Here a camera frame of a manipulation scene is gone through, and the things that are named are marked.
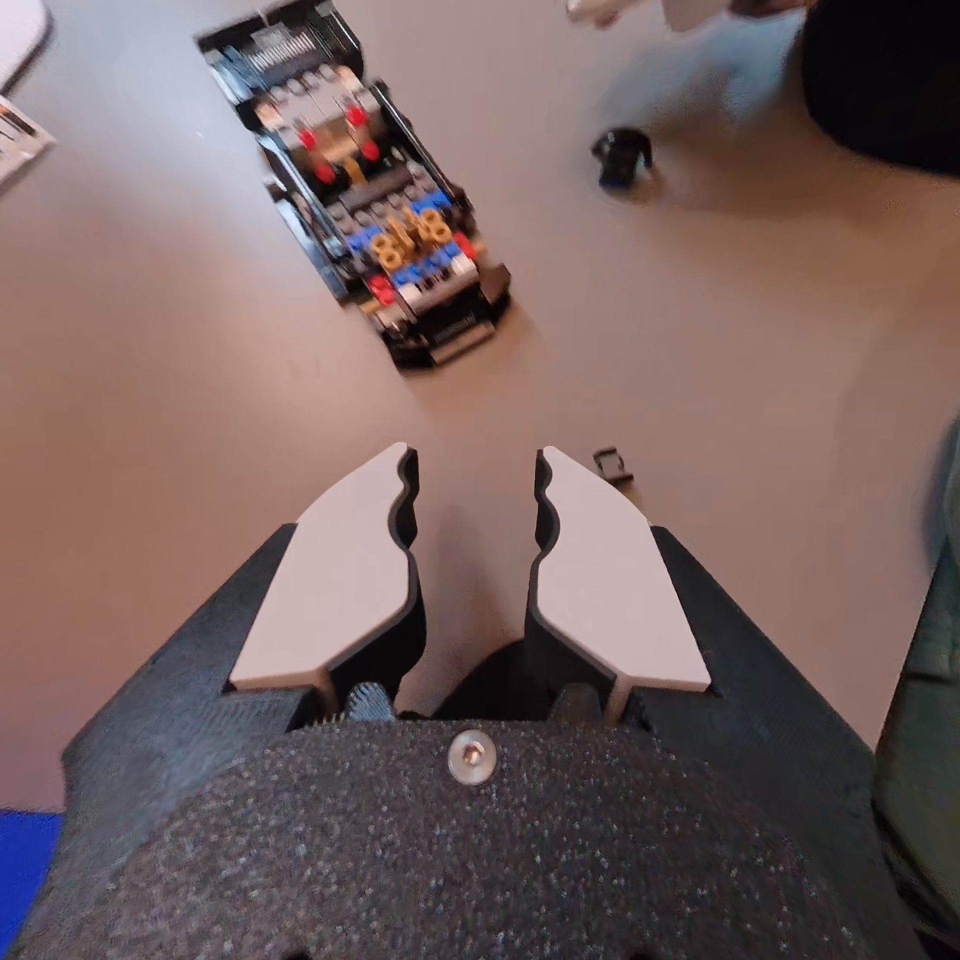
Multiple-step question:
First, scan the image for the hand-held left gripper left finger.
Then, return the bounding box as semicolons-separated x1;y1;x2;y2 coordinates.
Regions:
227;442;429;720

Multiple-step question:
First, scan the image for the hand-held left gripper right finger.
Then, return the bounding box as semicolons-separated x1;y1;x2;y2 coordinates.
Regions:
525;446;713;725

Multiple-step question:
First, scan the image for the small black lego piece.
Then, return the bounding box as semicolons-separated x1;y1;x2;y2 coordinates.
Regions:
591;446;637;487

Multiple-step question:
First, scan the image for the black lego wheel arch piece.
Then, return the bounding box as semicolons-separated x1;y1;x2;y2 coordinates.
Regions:
589;126;655;190

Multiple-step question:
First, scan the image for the partly built lego car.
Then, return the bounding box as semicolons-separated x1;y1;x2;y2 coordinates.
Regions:
195;0;516;372

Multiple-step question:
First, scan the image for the black and white sticker sheet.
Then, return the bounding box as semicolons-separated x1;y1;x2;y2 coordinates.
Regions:
0;94;59;199

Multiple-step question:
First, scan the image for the book stand with white base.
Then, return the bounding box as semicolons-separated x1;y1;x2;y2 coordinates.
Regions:
0;0;55;96

